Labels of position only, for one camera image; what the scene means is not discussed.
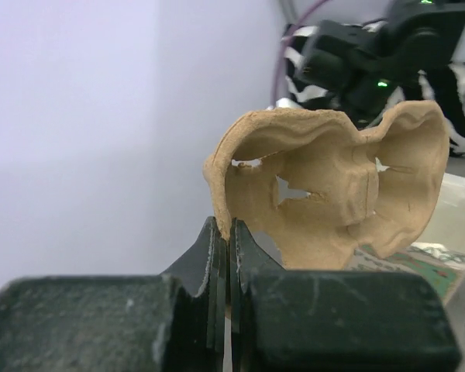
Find zebra print blanket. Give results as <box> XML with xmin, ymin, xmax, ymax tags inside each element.
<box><xmin>284</xmin><ymin>26</ymin><xmax>465</xmax><ymax>157</ymax></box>

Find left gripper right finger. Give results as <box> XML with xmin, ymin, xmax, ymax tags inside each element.
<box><xmin>229</xmin><ymin>220</ymin><xmax>462</xmax><ymax>371</ymax></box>

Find brown cardboard cup carrier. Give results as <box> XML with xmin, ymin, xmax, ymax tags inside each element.
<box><xmin>203</xmin><ymin>101</ymin><xmax>449</xmax><ymax>270</ymax></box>

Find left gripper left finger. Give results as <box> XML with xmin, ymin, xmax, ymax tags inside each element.
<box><xmin>0</xmin><ymin>217</ymin><xmax>226</xmax><ymax>371</ymax></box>

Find green paper gift bag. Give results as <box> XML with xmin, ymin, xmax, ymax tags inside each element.
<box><xmin>344</xmin><ymin>170</ymin><xmax>465</xmax><ymax>305</ymax></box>

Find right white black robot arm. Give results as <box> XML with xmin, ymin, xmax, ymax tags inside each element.
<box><xmin>296</xmin><ymin>1</ymin><xmax>465</xmax><ymax>129</ymax></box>

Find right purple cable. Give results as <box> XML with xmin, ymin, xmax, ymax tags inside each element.
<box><xmin>270</xmin><ymin>0</ymin><xmax>326</xmax><ymax>112</ymax></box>

